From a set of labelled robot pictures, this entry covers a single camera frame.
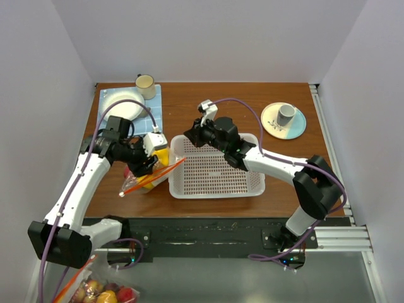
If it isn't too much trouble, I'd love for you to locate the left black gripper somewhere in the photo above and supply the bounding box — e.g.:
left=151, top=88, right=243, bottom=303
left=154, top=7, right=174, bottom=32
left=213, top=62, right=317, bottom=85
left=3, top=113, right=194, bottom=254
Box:
left=116, top=136, right=158, bottom=177

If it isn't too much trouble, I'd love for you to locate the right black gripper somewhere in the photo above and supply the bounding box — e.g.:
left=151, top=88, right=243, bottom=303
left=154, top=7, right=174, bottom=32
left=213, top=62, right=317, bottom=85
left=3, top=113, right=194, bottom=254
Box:
left=184, top=116, right=228, bottom=154

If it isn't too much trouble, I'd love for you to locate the fake yellow lemon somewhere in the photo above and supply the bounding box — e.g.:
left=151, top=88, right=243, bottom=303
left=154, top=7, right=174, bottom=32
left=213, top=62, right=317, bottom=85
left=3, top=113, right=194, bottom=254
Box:
left=153, top=148, right=170, bottom=169

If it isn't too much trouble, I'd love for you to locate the fake yellow pepper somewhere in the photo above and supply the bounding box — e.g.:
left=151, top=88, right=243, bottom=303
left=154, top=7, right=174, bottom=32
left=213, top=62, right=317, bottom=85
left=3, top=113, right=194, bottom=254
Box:
left=134, top=175, right=158, bottom=192

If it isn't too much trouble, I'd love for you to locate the clear zip top bag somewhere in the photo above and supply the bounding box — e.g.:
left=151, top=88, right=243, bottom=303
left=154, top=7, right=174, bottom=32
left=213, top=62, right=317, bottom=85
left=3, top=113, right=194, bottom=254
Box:
left=119, top=148, right=186, bottom=198

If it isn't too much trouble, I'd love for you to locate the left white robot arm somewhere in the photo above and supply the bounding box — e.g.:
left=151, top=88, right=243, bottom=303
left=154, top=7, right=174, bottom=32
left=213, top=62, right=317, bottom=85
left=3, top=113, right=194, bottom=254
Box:
left=28, top=116, right=167, bottom=268

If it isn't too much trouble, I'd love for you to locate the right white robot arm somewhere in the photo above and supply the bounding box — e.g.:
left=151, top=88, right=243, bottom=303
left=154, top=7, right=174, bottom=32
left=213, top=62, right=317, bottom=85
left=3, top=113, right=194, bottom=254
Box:
left=184, top=117, right=344, bottom=248

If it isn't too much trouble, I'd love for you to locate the white perforated plastic basket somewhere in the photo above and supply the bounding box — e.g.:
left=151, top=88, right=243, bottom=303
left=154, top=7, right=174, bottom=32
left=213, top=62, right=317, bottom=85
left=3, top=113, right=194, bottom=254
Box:
left=169, top=135, right=266, bottom=199

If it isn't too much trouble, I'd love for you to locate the blue checked cloth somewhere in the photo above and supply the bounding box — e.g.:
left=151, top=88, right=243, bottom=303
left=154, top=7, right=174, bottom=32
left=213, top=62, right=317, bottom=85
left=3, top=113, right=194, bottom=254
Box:
left=97, top=85, right=163, bottom=136

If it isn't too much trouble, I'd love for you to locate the white bowl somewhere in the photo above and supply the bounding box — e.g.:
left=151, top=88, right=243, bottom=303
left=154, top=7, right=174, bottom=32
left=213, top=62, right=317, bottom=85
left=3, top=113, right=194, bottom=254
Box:
left=99, top=91, right=145, bottom=121

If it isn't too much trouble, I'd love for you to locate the beige enamel mug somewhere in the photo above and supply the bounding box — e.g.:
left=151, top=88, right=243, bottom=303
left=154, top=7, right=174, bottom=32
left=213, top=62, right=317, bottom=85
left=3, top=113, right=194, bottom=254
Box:
left=135, top=74, right=157, bottom=100

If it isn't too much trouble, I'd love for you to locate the grey cup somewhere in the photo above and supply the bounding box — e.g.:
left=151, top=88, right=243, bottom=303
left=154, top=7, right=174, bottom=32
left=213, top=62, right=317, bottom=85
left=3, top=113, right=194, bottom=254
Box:
left=277, top=104, right=296, bottom=126

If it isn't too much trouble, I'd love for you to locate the pink and blue plate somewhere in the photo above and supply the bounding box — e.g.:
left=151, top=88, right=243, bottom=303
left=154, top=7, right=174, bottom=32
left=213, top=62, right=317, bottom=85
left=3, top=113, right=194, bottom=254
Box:
left=261, top=102, right=307, bottom=140

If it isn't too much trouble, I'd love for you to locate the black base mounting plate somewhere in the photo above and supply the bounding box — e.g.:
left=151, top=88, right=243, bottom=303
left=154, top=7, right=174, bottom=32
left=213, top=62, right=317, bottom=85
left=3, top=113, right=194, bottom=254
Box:
left=83, top=217, right=318, bottom=271

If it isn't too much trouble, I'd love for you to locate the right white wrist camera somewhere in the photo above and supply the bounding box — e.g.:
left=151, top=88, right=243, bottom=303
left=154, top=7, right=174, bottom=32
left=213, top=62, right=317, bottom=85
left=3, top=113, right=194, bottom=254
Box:
left=198, top=99, right=218, bottom=126

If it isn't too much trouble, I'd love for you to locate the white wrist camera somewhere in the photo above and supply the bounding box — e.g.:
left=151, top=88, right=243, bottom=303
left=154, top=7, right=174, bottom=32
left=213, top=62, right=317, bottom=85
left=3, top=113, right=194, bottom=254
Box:
left=143, top=133, right=168, bottom=157
left=198, top=99, right=218, bottom=126

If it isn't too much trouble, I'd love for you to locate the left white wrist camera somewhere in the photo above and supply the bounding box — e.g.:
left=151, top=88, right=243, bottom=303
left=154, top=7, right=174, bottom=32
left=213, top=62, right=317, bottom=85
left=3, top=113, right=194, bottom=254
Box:
left=143, top=133, right=168, bottom=157

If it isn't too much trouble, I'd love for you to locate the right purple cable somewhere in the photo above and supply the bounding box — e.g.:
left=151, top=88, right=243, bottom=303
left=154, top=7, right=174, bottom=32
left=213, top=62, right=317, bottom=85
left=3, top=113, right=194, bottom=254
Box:
left=211, top=97, right=348, bottom=264

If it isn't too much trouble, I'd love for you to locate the aluminium frame rail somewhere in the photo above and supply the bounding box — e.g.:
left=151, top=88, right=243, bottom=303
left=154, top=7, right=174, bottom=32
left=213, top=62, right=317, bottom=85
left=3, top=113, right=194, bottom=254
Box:
left=309, top=84, right=388, bottom=302

